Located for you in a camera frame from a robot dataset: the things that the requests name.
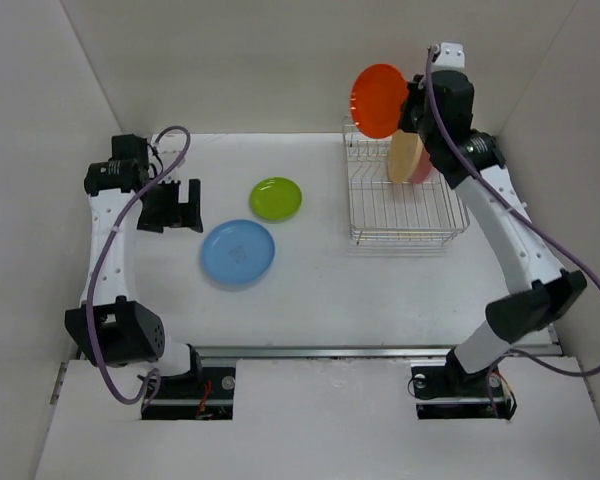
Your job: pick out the orange plate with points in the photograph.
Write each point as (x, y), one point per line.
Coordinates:
(376, 99)

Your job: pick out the beige plate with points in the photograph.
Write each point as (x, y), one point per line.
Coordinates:
(404, 155)

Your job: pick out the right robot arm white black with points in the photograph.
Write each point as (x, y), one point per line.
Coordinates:
(540, 289)

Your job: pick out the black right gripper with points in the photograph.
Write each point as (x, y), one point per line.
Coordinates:
(415, 91)

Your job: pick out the green plate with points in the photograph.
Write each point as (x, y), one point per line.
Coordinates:
(275, 199)

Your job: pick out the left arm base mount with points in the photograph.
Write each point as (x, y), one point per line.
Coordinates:
(209, 398)

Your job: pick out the aluminium rail front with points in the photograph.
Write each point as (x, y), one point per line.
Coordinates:
(320, 352)

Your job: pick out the wire dish rack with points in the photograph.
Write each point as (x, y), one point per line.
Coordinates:
(387, 216)

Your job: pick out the blue plate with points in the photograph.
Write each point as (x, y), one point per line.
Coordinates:
(237, 253)

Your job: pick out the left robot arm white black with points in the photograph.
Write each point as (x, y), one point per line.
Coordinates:
(127, 331)

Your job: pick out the pink plate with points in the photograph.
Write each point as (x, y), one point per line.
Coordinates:
(423, 170)

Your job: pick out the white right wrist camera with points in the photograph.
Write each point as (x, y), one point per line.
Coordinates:
(448, 56)

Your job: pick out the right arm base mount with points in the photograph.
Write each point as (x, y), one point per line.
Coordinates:
(437, 398)

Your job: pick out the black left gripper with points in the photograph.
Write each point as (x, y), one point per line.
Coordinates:
(179, 214)

